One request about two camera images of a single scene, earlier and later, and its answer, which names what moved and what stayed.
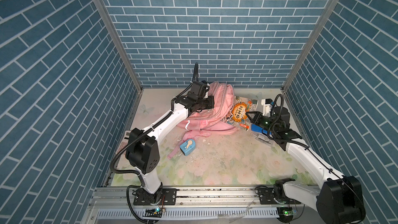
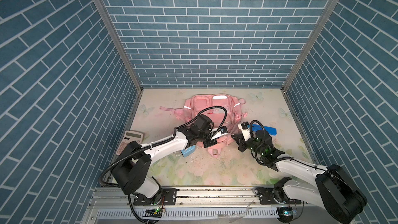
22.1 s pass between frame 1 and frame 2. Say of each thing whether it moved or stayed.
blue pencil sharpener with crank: stayed
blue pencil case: stayed
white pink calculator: stayed
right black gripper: moved
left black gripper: moved
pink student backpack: moved
